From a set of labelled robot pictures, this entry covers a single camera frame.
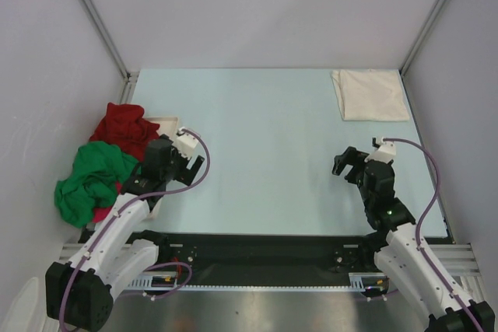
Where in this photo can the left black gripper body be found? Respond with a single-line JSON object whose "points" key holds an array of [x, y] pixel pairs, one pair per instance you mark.
{"points": [[168, 172]]}

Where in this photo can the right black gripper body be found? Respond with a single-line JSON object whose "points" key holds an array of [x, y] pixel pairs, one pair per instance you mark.
{"points": [[361, 178]]}

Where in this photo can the dark red t shirt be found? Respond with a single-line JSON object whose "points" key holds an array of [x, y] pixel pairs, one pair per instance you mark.
{"points": [[124, 125]]}

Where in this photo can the cream white t shirt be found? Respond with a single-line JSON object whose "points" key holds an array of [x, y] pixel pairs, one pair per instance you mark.
{"points": [[370, 95]]}

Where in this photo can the green t shirt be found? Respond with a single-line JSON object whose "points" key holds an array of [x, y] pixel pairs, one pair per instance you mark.
{"points": [[96, 169]]}

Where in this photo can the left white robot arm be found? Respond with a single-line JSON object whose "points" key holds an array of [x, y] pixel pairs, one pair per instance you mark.
{"points": [[80, 293]]}

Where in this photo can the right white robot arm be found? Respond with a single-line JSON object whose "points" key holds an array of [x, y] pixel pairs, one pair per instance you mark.
{"points": [[398, 250]]}

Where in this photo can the cream plastic tray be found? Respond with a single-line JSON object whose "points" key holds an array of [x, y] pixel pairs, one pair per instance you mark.
{"points": [[134, 185]]}

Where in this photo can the magenta pink t shirt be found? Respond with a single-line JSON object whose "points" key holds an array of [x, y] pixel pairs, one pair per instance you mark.
{"points": [[100, 213]]}

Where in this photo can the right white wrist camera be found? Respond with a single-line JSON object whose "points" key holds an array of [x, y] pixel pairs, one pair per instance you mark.
{"points": [[384, 151]]}

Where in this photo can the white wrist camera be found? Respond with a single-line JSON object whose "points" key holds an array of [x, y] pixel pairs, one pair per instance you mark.
{"points": [[185, 142], [384, 151]]}

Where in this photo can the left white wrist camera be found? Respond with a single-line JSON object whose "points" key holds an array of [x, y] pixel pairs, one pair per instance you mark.
{"points": [[185, 142]]}

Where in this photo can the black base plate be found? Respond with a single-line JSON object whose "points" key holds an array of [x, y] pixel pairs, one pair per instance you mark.
{"points": [[276, 274]]}

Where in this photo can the left aluminium frame post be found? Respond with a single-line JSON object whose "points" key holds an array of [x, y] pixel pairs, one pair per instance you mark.
{"points": [[102, 32]]}

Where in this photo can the aluminium frame post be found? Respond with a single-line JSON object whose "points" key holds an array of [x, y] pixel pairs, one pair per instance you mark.
{"points": [[422, 36], [102, 32]]}

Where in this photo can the white slotted cable duct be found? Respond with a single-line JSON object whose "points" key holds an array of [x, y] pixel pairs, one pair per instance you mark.
{"points": [[354, 282]]}

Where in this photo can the aluminium front rail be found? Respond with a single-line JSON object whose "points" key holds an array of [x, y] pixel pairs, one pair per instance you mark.
{"points": [[463, 258]]}

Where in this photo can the right aluminium frame post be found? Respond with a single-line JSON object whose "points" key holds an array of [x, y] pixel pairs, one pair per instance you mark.
{"points": [[422, 36]]}

